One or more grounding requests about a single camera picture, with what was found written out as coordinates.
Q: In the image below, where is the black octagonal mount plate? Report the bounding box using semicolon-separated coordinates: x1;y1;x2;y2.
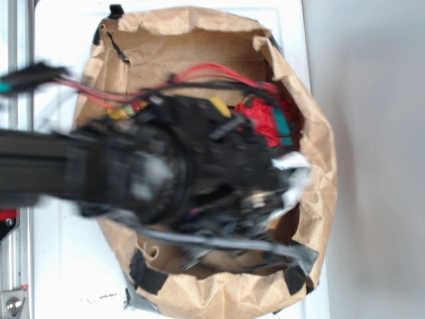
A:
0;208;20;242

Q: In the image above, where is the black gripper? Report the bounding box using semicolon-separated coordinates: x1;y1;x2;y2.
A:
179;106;292;239

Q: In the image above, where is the aluminium frame rail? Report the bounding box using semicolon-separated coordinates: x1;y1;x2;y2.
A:
1;1;35;318

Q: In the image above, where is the teal cloth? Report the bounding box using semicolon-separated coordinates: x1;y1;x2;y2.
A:
273;108;294;147

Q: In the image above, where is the white ribbon cable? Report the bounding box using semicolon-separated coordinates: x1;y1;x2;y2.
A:
270;152;315;222

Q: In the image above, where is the red wire bundle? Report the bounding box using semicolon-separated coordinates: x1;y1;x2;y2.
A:
54;62;283;104

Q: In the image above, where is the grey braided cable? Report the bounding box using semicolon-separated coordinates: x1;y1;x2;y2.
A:
79;205;316;266

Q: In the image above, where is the metal corner bracket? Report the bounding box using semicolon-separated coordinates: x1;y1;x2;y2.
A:
1;290;30;319

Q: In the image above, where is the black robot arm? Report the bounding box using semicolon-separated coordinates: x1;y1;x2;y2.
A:
1;95;292;235

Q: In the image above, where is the brown paper bag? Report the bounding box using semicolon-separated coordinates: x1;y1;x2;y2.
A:
74;5;337;318

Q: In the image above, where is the red fabric toy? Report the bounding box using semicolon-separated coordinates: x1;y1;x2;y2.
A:
234;98;292;148

